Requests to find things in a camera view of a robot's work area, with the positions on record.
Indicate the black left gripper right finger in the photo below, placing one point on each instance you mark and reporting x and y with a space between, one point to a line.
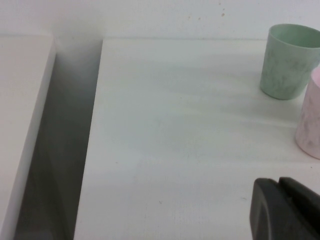
302 212

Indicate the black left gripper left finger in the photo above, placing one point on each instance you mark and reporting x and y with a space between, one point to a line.
265 215

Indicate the pink marbled plastic cup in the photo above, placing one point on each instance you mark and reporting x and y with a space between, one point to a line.
311 130

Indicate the green marbled plastic cup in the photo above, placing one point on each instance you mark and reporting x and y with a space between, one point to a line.
282 75

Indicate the white side table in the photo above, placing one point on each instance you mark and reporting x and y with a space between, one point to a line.
20 100

